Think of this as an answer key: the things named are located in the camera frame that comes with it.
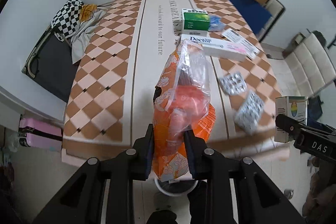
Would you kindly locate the green medicine box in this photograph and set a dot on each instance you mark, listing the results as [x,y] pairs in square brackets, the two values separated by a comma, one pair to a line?
[195,20]

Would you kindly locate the white round trash bin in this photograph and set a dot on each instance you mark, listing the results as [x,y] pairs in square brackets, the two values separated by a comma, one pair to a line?
[173,191]

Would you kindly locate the orange snack bag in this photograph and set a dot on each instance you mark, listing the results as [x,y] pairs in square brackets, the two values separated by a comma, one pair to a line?
[168,77]

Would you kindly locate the small white carton box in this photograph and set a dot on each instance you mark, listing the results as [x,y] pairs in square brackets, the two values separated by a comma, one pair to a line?
[284,108]

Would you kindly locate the blue plastic packet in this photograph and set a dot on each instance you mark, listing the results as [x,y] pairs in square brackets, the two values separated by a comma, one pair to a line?
[215,23]

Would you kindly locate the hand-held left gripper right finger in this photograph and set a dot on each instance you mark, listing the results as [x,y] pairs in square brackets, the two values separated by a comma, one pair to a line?
[189,154]

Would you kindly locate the white pink toothpaste box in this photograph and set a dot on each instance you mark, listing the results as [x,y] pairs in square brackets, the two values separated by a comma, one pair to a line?
[223,49]

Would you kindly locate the yellow cloth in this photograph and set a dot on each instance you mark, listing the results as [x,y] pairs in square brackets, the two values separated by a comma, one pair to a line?
[88,12]

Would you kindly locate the black white checkered cloth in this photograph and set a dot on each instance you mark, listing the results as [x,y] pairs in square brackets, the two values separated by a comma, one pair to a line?
[67,18]

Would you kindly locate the white padded chair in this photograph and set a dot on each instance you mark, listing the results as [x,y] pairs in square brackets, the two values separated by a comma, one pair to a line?
[307,61]

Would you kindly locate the silver blister pack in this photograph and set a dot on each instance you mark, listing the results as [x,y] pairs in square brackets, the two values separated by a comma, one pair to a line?
[233,83]
[249,111]

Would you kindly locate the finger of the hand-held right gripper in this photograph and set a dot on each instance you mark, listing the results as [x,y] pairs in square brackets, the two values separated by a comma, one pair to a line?
[288,125]

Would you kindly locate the white grey cloth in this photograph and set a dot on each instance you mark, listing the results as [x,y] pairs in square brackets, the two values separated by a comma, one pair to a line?
[81,37]

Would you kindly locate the pink suitcase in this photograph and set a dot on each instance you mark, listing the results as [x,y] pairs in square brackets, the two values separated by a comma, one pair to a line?
[39,132]

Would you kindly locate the table with checkered cloth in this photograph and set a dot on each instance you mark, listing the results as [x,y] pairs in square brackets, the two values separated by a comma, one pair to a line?
[105,82]

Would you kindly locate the black frame chair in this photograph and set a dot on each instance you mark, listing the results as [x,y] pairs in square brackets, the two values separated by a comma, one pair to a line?
[275,7]

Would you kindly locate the dark blue bag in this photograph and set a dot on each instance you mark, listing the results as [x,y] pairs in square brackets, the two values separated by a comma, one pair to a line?
[314,108]

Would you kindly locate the blue mat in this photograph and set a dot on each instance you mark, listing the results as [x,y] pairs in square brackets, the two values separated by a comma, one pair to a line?
[249,11]

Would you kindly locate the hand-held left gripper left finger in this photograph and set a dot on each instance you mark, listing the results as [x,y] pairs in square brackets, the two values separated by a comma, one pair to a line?
[150,153]

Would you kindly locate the white paper leaflet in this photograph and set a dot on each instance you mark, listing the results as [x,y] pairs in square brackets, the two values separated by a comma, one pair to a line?
[232,35]

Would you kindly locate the person's right forearm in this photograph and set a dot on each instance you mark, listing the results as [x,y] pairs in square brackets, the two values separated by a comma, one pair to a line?
[323,197]

